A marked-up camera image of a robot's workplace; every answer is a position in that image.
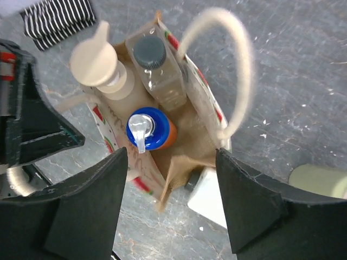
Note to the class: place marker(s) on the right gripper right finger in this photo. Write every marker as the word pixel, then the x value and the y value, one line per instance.
pixel 268 219

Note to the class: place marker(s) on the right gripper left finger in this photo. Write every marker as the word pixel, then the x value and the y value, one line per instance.
pixel 73 219

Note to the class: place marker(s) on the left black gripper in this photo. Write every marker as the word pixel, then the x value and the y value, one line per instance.
pixel 31 129

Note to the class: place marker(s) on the white square bottle dark cap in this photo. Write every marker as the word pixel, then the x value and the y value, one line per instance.
pixel 205 197

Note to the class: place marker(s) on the blue orange spray bottle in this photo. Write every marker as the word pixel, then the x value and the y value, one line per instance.
pixel 149 129

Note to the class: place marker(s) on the black white striped cloth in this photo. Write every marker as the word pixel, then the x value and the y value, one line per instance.
pixel 48 23

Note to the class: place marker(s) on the pink beige bottle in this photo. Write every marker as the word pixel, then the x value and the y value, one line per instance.
pixel 94 63

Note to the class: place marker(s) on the dark capped bottle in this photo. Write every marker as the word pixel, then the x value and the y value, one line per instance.
pixel 157 67

